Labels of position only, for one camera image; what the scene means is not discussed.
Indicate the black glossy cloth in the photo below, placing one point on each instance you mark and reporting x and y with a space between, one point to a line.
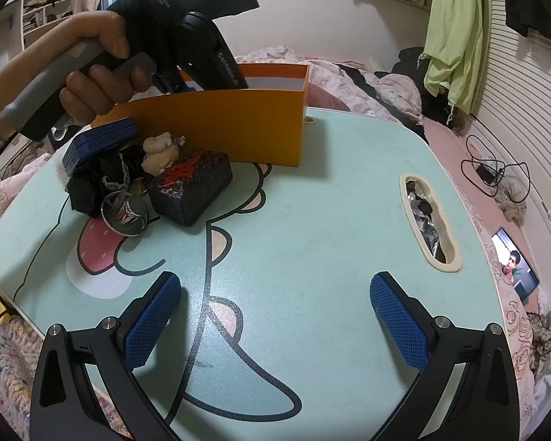
89 183

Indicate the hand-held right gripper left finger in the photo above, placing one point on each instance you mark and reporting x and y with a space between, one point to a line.
151 321

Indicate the speckled knitted blanket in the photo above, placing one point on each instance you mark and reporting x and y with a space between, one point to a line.
4 367

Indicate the cartoon character figurine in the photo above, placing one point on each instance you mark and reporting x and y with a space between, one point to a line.
158 154

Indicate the person's left hand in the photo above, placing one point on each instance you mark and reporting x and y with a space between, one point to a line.
101 23

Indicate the large orange cardboard box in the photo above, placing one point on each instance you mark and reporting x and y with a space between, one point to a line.
238 124

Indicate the blue card case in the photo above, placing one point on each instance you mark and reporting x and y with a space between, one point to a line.
98 144

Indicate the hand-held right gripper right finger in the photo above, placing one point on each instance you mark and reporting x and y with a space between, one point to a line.
399 321

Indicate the crumpled foil wrappers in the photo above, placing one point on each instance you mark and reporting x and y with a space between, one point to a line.
424 213

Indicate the person's left forearm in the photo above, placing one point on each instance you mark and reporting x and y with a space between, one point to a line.
4 82

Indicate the small beige crumpled cloth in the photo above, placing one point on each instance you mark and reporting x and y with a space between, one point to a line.
512 209

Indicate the pink printed quilt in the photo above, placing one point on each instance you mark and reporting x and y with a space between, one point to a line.
381 92

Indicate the smartphone with lit screen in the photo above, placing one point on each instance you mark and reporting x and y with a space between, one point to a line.
516 266

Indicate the silver metal cup piece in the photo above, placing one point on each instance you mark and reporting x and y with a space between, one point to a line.
124 220

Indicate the pink bed sheet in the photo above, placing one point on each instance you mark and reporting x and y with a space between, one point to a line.
454 147

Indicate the light green hanging garment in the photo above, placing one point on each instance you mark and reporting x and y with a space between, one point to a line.
454 32

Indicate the black box with red emblem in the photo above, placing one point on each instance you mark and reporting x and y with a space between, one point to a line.
188 197

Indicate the dark patterned crumpled cloth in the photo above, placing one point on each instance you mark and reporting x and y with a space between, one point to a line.
546 340

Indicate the black clothes pile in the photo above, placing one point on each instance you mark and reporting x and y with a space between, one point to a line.
408 62

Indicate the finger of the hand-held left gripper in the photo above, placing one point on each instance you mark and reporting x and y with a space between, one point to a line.
167 83

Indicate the white slatted door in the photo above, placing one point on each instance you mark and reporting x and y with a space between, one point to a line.
532 101

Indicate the cartoon printed green desktop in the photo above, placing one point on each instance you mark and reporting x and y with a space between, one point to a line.
326 220

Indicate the white wall shelf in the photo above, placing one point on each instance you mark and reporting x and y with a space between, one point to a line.
41 14

